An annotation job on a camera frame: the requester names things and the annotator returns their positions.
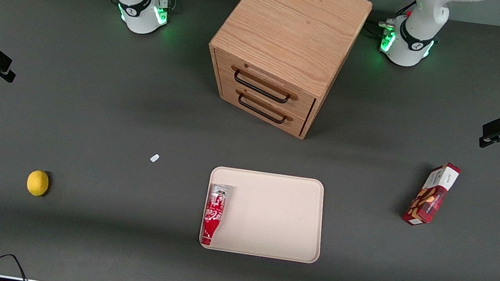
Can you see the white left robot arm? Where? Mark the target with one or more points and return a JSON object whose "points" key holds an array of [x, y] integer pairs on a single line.
{"points": [[414, 36]]}

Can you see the beige plastic tray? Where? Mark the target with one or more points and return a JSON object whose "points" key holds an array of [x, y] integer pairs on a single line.
{"points": [[273, 213]]}

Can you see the small white scrap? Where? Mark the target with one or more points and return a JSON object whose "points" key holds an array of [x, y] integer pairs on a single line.
{"points": [[154, 158]]}

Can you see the red crushed cola can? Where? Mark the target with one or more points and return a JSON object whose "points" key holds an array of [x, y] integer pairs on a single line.
{"points": [[214, 214]]}

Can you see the wooden drawer front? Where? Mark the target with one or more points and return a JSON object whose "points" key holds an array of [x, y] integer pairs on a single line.
{"points": [[294, 123], [303, 101]]}

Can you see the red cookie box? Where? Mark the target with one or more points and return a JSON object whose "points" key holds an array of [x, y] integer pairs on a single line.
{"points": [[430, 197]]}

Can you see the wooden drawer cabinet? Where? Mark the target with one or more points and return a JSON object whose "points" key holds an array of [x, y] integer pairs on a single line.
{"points": [[297, 23]]}

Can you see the yellow lemon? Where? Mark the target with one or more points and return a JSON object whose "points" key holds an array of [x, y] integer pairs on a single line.
{"points": [[37, 183]]}

